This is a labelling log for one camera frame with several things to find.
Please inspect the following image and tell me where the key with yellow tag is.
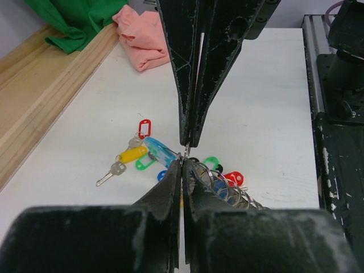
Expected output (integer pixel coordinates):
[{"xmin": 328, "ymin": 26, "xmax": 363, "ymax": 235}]
[{"xmin": 96, "ymin": 146, "xmax": 148, "ymax": 187}]

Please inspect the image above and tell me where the pink cloth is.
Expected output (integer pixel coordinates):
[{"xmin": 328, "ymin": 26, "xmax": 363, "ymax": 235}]
[{"xmin": 112, "ymin": 5, "xmax": 170, "ymax": 72}]

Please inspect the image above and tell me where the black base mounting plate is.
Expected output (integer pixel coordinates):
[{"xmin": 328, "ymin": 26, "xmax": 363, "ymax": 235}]
[{"xmin": 315, "ymin": 113, "xmax": 363, "ymax": 261}]

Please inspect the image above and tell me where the metal keyring organizer blue handle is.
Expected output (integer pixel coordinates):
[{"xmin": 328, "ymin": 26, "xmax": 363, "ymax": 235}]
[{"xmin": 144, "ymin": 136, "xmax": 267, "ymax": 210}]

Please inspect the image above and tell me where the key with red tag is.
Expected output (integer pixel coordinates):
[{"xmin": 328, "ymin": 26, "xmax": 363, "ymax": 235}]
[{"xmin": 126, "ymin": 119, "xmax": 152, "ymax": 151}]

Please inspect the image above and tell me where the key with green tag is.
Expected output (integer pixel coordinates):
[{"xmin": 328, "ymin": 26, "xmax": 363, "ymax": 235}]
[{"xmin": 135, "ymin": 152, "xmax": 157, "ymax": 171}]

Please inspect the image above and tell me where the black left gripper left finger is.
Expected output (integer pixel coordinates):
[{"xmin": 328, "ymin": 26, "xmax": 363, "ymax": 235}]
[{"xmin": 1, "ymin": 160, "xmax": 181, "ymax": 272}]

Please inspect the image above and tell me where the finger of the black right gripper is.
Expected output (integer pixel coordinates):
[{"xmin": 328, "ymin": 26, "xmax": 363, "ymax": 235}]
[
  {"xmin": 157, "ymin": 0, "xmax": 205, "ymax": 147},
  {"xmin": 190, "ymin": 1, "xmax": 264, "ymax": 148}
]

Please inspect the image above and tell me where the wooden rack frame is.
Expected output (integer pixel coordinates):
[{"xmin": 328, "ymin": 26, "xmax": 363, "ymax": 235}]
[{"xmin": 1, "ymin": 24, "xmax": 118, "ymax": 188}]

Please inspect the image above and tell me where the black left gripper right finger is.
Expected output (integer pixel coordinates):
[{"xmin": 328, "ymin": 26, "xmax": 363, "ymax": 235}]
[{"xmin": 182, "ymin": 160, "xmax": 355, "ymax": 272}]

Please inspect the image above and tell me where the green shirt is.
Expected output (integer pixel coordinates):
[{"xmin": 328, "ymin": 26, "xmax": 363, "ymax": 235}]
[{"xmin": 25, "ymin": 0, "xmax": 129, "ymax": 54}]

